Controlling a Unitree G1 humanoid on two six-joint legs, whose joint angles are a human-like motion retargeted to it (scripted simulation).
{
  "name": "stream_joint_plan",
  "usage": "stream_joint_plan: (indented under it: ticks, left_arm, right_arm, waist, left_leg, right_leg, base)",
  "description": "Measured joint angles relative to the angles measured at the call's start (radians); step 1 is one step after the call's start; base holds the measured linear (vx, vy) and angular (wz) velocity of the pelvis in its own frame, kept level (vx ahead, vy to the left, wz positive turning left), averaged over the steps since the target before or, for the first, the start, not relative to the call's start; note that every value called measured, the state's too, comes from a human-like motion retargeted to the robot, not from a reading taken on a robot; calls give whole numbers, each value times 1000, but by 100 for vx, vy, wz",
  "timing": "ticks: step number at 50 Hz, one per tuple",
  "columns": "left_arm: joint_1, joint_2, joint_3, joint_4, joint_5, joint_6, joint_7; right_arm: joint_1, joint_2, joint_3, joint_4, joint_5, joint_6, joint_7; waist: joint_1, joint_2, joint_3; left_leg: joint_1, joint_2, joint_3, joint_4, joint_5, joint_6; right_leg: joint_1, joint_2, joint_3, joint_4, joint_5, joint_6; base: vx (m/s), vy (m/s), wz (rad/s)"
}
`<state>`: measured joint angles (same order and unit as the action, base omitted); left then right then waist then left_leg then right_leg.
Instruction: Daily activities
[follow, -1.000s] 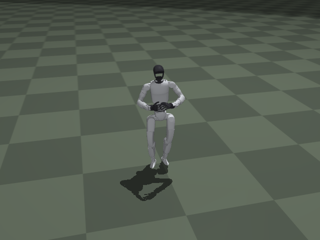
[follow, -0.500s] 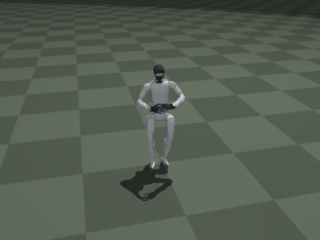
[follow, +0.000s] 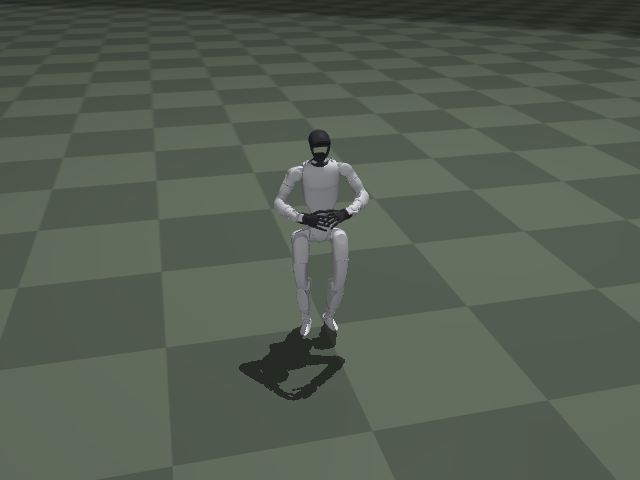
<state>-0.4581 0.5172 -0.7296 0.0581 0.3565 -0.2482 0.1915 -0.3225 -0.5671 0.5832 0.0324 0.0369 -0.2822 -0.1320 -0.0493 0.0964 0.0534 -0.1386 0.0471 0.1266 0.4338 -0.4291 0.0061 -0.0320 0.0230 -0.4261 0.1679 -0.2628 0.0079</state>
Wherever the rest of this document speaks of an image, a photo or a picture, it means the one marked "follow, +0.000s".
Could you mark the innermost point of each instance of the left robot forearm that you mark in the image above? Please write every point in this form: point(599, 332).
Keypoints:
point(358, 204)

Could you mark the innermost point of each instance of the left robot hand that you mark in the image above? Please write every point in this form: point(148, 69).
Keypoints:
point(338, 216)

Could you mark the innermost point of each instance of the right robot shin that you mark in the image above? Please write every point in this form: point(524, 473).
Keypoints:
point(304, 300)

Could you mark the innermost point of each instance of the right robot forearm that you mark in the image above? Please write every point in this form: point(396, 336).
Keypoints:
point(287, 211)

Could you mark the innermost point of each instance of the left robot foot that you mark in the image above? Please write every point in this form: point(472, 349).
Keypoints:
point(330, 323)

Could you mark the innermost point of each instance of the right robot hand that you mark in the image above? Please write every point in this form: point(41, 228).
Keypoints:
point(313, 219)

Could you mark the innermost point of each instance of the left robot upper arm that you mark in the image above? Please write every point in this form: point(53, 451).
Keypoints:
point(352, 178)

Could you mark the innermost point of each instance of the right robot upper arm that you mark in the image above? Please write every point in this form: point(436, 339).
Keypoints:
point(293, 175)

